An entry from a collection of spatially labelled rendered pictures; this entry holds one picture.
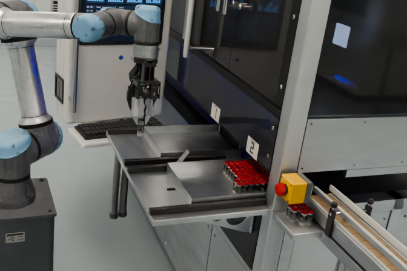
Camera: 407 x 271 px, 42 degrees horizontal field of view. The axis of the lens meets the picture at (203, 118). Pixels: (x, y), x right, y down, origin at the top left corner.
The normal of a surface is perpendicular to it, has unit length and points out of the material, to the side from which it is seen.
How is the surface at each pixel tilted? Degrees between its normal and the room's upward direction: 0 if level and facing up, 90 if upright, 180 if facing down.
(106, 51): 90
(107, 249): 0
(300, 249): 90
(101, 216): 0
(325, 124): 90
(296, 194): 90
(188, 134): 0
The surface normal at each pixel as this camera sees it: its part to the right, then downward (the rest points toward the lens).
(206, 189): 0.12, -0.93
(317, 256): 0.36, 0.37
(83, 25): -0.38, 0.29
